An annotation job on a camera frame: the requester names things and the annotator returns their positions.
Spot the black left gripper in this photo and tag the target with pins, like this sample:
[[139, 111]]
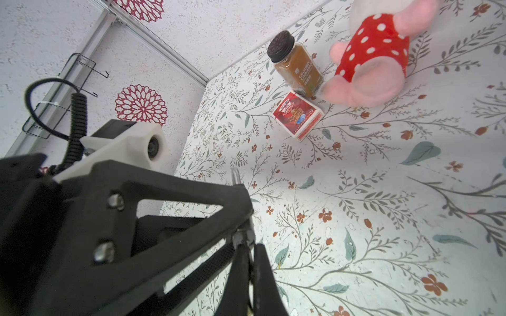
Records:
[[91, 270]]

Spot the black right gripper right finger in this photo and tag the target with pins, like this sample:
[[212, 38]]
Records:
[[266, 297]]

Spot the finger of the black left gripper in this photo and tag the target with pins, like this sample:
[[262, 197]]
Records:
[[150, 230]]

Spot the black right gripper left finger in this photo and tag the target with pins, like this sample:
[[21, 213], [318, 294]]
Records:
[[235, 299]]

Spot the silver key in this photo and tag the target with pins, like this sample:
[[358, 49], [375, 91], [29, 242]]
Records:
[[244, 235]]

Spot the black padlock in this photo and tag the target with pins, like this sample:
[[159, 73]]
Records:
[[236, 176]]

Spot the red playing card box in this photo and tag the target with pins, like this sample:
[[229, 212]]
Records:
[[297, 115]]

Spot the amber spice jar black lid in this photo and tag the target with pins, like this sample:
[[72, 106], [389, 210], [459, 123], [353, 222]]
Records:
[[292, 61]]

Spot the pink plush toy red dress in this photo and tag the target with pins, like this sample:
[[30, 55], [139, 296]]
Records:
[[372, 65]]

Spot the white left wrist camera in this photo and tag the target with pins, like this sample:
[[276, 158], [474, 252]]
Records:
[[141, 144]]

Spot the black wire wall rack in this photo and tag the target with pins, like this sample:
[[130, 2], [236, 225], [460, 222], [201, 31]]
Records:
[[56, 104]]

